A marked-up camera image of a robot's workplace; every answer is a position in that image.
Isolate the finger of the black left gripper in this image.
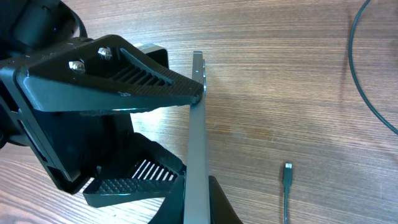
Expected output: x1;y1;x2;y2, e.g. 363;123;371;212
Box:
16;46;204;113
83;133;187;208

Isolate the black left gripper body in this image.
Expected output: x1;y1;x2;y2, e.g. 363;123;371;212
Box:
0;34;147;195

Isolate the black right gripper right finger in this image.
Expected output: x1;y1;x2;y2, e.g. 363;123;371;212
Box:
209;175;243;224

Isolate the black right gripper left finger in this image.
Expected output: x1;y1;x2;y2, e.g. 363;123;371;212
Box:
149;176;185;224

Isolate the blue screen Galaxy smartphone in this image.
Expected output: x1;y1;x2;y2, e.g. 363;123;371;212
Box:
183;51;211;224

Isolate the black USB charging cable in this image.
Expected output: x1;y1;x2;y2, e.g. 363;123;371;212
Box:
282;0;398;224

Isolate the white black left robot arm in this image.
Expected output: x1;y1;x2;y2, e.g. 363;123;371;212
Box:
1;1;204;207

